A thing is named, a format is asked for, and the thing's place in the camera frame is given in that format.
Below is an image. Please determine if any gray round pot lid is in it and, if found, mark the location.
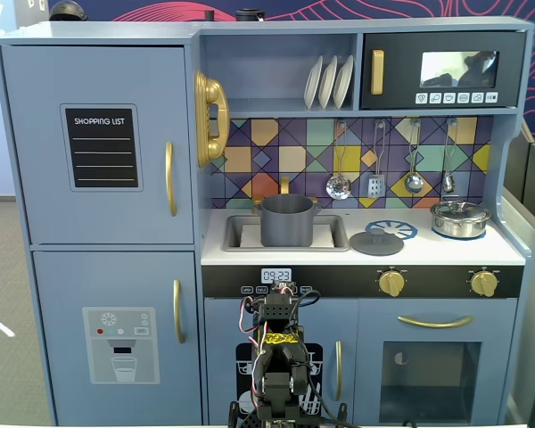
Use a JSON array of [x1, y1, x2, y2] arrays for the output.
[[349, 222, 405, 257]]

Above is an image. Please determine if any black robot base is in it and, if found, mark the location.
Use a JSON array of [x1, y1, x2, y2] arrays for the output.
[[226, 399, 353, 428]]

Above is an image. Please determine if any steel pot with lid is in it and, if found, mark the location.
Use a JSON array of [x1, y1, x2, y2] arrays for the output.
[[430, 199, 492, 240]]

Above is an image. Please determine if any gray plastic pot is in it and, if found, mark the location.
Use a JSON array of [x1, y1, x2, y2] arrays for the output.
[[253, 193, 322, 248]]

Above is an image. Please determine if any gold toy faucet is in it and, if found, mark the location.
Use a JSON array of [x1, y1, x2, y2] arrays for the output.
[[251, 176, 318, 214]]

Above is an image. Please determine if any gray toy sink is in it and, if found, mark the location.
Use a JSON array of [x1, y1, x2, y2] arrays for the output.
[[223, 214, 350, 253]]

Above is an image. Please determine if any metal skimmer spoon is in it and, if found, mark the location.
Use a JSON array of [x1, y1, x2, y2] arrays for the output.
[[325, 119, 353, 201]]

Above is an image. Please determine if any gold toy telephone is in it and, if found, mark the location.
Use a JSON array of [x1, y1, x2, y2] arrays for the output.
[[193, 70, 231, 169]]

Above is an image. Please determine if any metal slotted spatula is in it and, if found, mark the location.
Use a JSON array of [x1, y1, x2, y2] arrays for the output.
[[367, 119, 388, 200]]

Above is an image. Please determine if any blue dishwasher door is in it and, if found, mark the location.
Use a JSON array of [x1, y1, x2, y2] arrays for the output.
[[203, 297, 358, 425]]

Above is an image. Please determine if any white plate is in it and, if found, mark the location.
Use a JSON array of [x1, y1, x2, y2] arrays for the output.
[[332, 54, 355, 110], [317, 54, 339, 111], [303, 54, 325, 111]]

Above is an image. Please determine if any gold stove knob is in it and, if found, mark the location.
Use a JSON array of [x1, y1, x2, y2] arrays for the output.
[[469, 269, 499, 297], [377, 269, 407, 297]]

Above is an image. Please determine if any metal ladle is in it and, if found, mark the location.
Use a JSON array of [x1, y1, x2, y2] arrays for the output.
[[403, 118, 425, 194]]

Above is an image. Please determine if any blue toy kitchen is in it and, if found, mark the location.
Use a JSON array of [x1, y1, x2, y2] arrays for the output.
[[0, 16, 535, 427]]

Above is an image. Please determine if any blue oven door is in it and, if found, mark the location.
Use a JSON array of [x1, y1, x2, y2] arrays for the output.
[[357, 298, 518, 424]]

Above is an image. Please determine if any black shopping list board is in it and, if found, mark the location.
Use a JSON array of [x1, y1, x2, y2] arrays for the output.
[[60, 103, 144, 193]]

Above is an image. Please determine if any small metal whisk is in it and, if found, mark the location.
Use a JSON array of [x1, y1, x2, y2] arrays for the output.
[[441, 118, 458, 194]]

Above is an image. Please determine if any black microwave door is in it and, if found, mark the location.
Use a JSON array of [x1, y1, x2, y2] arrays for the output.
[[359, 30, 528, 111]]

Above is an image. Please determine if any blue freezer door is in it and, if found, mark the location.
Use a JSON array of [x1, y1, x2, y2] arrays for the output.
[[31, 251, 204, 427]]

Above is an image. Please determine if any blue fridge door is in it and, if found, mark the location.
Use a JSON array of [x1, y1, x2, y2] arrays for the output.
[[0, 44, 195, 245]]

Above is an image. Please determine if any black helmet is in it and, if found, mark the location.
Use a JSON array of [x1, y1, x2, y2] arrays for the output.
[[48, 0, 89, 21]]

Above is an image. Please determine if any gold fridge door handle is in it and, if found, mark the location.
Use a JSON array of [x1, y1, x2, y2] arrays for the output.
[[165, 141, 178, 218]]

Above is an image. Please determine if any gold freezer door handle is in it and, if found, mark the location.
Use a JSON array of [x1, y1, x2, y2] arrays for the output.
[[172, 278, 186, 344]]

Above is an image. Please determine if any red white servo wire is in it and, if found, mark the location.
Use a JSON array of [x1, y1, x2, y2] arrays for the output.
[[239, 283, 305, 411]]

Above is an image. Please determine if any gold dishwasher door handle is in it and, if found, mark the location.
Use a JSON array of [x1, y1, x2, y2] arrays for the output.
[[334, 341, 343, 401]]

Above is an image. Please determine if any gold microwave handle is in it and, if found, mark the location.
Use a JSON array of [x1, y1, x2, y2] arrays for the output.
[[370, 49, 385, 96]]

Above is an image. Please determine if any black cable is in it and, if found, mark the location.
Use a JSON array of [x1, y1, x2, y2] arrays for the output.
[[293, 288, 326, 423]]

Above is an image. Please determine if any gold oven door handle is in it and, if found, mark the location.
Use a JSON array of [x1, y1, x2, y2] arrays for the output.
[[397, 314, 474, 330]]

